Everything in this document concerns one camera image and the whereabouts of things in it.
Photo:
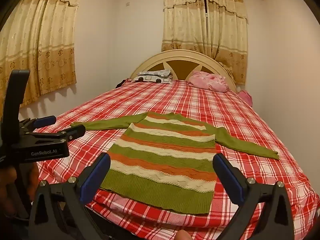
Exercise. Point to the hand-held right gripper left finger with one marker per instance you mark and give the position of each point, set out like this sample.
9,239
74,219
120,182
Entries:
101,166

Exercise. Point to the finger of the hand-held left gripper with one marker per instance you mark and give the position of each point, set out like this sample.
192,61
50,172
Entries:
45,121
75,131

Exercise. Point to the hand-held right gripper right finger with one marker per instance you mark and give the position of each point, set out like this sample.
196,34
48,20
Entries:
225,170

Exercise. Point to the green orange striped sweater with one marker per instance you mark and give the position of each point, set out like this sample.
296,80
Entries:
165,155

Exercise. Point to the person's left hand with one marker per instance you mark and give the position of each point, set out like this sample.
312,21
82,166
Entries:
7,182

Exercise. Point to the red plaid bedsheet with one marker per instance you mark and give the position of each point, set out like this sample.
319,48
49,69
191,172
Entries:
225,120

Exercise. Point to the dark cloth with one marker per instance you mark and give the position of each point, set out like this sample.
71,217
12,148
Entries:
122,83

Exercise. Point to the pink cloth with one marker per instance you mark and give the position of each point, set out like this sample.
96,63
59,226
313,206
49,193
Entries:
246,96

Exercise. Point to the pink floral pillow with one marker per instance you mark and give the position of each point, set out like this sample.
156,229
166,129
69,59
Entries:
208,81

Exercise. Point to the white patterned folded bundle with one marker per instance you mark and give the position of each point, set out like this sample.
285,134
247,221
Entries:
155,76

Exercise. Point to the cream wooden headboard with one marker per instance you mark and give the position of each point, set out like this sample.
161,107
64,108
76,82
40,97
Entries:
185,62

